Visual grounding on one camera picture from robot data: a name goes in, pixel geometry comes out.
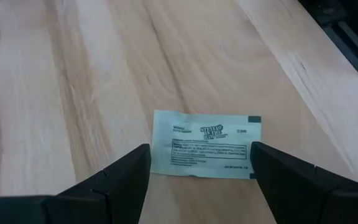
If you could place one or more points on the green stevia packet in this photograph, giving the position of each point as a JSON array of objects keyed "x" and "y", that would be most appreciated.
[{"x": 204, "y": 137}]

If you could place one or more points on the black aluminium table frame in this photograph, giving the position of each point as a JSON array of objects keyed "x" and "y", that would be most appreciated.
[{"x": 353, "y": 31}]

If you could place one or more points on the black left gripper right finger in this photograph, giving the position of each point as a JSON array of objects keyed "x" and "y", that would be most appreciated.
[{"x": 306, "y": 193}]

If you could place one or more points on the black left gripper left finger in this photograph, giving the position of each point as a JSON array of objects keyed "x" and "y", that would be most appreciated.
[{"x": 82, "y": 199}]

